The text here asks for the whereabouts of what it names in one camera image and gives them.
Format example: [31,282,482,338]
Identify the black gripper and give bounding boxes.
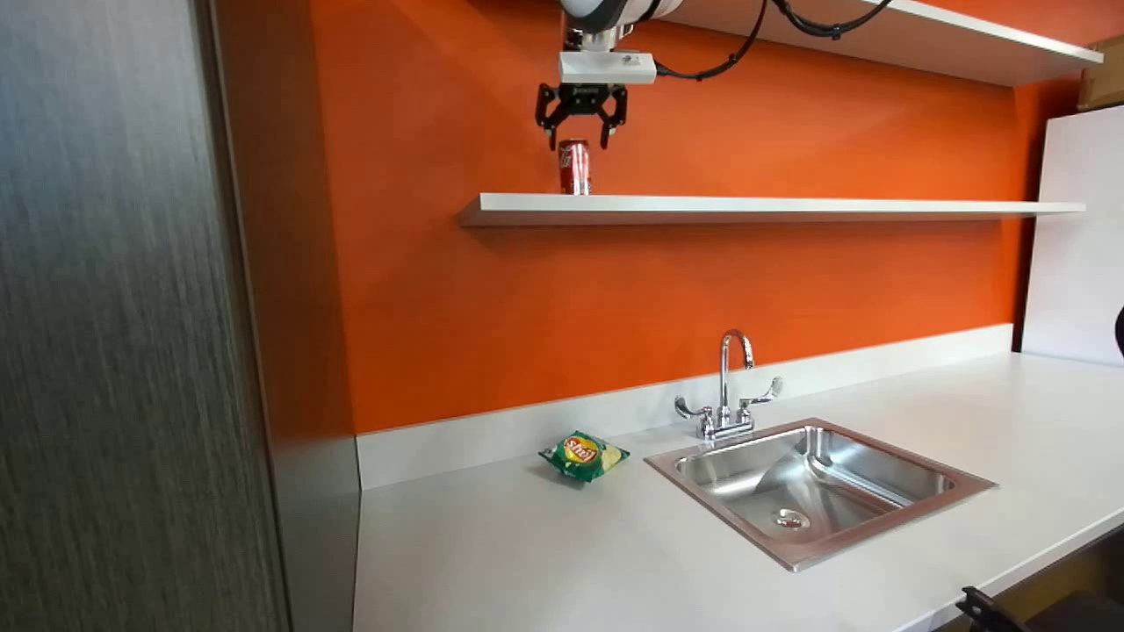
[535,84,628,151]

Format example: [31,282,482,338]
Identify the chrome faucet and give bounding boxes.
[674,326,783,441]

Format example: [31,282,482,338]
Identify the stainless steel sink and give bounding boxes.
[649,416,990,571]

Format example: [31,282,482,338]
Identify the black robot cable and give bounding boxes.
[649,0,898,84]

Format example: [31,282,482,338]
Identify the red soda can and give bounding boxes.
[557,141,589,195]

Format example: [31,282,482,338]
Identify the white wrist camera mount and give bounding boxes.
[557,51,658,84]

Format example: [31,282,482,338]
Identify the white refrigerator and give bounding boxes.
[1023,106,1124,365]

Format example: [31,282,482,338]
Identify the dark wood cabinet panel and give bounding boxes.
[0,0,358,632]

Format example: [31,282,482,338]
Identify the white wall shelf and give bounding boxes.
[464,192,1080,226]

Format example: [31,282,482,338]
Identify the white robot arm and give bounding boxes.
[535,0,680,145]

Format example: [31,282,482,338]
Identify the black clamp at counter edge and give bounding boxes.
[954,585,1023,632]

